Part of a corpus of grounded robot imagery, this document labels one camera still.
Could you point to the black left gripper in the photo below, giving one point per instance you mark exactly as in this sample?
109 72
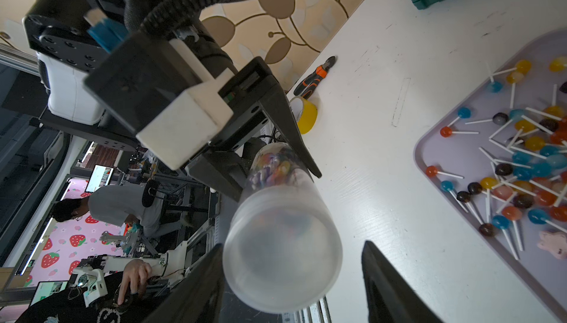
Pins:
255 97

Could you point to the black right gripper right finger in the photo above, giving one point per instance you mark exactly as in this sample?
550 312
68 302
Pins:
389 296

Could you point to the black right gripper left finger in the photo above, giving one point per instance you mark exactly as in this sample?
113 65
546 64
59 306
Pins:
198 297

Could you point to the clear jar of candies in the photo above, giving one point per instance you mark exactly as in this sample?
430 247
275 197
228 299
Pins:
283 251

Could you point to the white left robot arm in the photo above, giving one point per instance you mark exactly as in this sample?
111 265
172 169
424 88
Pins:
73 37

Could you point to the pile of star candies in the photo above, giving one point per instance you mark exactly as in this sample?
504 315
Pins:
553 242

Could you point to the yellow tape roll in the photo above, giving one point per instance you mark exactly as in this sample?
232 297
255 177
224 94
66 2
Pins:
305 114

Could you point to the orange black pliers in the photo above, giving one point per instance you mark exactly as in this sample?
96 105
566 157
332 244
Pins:
307 87

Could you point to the person in background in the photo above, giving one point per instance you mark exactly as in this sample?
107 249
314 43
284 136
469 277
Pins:
118 205

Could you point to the lilac plastic tray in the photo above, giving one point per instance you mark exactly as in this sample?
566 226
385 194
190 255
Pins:
487 168

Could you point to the pile of lollipops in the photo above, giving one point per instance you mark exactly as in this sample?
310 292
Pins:
518 146

